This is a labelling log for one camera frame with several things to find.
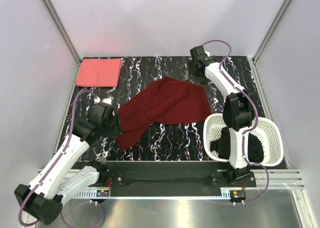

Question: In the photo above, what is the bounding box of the black garment in basket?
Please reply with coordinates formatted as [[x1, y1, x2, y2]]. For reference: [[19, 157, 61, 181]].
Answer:
[[210, 127, 264, 163]]

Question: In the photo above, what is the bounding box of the dark red t shirt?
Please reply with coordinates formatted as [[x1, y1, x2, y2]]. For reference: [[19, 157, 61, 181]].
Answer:
[[115, 77, 212, 152]]

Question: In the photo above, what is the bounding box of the aluminium frame post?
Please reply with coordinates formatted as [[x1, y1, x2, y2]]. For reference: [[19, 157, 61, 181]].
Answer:
[[34, 0, 83, 66], [252, 0, 301, 64]]

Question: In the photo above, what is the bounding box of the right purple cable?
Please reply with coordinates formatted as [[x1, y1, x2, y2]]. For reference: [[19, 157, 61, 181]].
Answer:
[[201, 39, 270, 204]]

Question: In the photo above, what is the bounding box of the white slotted cable duct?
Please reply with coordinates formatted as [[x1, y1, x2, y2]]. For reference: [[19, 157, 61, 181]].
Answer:
[[73, 188, 231, 201]]

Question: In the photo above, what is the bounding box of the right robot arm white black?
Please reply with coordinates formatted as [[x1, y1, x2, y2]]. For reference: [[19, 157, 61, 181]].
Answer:
[[188, 45, 259, 187]]

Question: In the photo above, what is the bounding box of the right aluminium frame post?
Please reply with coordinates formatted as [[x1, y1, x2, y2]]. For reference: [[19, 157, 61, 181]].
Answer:
[[252, 0, 301, 64]]

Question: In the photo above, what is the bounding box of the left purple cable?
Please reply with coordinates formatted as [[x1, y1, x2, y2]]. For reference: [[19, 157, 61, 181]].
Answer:
[[18, 89, 106, 228]]

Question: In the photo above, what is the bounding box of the purple cable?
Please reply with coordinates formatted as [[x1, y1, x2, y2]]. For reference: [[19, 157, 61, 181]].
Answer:
[[201, 39, 270, 204], [18, 89, 106, 228]]

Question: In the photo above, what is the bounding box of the white plastic laundry basket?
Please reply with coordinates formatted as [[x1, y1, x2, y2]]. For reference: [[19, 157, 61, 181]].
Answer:
[[203, 113, 284, 167]]

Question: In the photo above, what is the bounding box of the folded pink t shirt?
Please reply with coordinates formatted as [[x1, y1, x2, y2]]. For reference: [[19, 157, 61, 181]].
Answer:
[[75, 58, 122, 88]]

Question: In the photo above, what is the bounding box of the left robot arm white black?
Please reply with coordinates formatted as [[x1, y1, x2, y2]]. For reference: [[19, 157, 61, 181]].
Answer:
[[14, 98, 122, 227]]

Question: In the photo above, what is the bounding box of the left aluminium frame post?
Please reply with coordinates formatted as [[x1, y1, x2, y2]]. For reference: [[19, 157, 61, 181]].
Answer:
[[34, 0, 83, 66]]

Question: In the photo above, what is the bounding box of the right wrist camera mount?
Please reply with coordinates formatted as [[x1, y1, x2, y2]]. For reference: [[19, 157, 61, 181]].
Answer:
[[190, 45, 210, 62]]

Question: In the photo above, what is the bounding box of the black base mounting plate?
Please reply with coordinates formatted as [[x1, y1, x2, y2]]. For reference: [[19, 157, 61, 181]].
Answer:
[[104, 161, 256, 193]]

